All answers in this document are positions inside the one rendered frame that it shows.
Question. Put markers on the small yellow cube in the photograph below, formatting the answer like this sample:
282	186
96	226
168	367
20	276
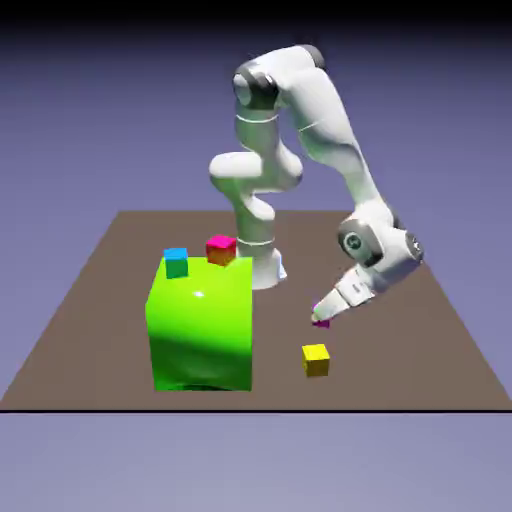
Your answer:
315	359

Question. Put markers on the small blue cube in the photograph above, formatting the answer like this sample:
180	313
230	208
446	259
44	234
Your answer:
176	262

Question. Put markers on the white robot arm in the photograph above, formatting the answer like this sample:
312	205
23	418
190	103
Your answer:
320	120

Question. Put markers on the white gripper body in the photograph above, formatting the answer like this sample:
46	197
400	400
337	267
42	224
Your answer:
331	304

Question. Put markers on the small red cube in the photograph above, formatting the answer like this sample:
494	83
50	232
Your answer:
220	249

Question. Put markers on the large green box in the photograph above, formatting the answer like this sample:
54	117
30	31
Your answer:
200	324

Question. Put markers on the small magenta cube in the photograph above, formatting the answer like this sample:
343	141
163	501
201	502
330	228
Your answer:
321	323

